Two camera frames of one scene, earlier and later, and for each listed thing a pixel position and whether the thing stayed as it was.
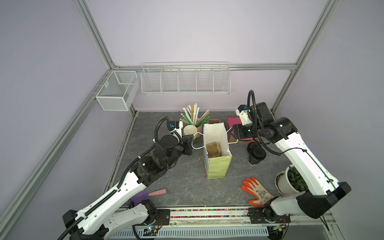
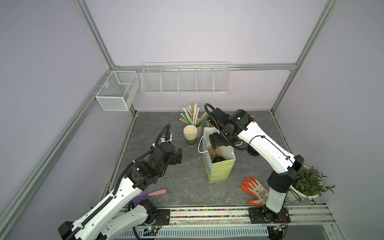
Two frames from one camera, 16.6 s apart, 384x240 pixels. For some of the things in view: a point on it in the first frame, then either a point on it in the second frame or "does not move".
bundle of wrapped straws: x=190 y=115 does not move
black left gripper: x=187 y=143 → x=176 y=157
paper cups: x=189 y=130 does not move
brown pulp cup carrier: x=213 y=149 does not move
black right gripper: x=238 y=131 → x=215 y=142
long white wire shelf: x=186 y=78 does not move
